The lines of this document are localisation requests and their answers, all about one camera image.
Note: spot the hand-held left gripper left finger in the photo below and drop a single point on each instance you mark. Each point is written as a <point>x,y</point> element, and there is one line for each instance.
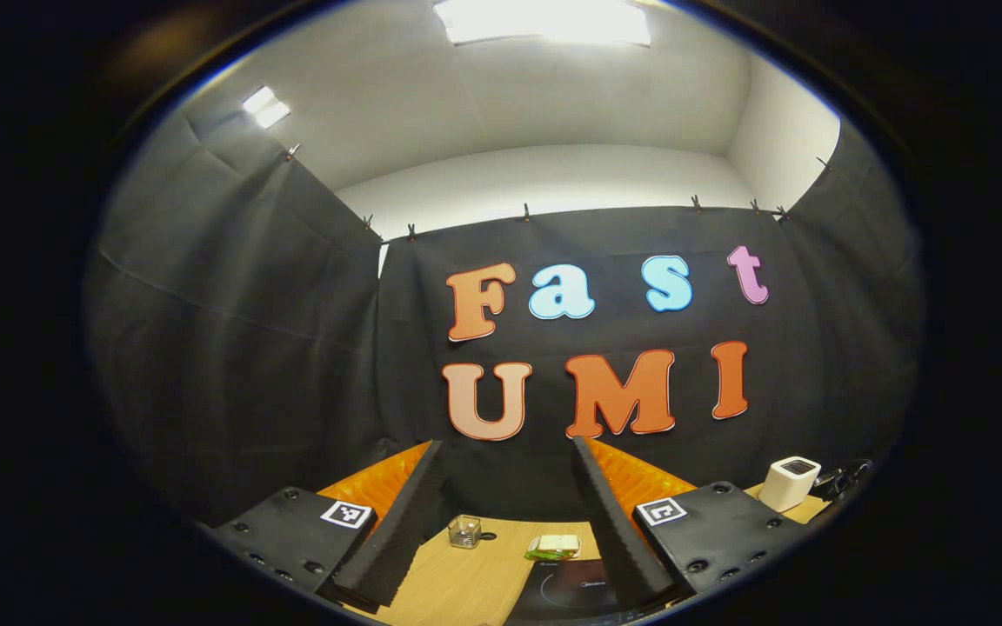
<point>397,530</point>

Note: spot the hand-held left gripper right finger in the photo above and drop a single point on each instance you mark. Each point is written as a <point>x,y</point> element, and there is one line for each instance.
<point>610,530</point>

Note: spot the black induction cooktop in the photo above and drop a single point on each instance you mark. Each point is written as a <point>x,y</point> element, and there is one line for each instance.
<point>566,591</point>

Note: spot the sandwich with lettuce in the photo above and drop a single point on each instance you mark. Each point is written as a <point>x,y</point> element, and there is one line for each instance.
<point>556,546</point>

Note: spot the white block-shaped appliance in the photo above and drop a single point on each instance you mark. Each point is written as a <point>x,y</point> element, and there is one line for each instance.
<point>786,487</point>

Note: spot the black backdrop cloth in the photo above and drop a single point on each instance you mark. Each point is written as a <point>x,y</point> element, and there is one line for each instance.
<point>231,348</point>

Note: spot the row of black cloth clips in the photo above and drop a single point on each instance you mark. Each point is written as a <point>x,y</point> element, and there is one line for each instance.
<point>525,211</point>

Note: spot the small ceiling light panel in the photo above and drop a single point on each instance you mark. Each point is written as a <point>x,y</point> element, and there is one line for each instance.
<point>266,106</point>

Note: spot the large ceiling light panel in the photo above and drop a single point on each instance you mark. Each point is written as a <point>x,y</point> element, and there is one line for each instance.
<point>544,22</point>

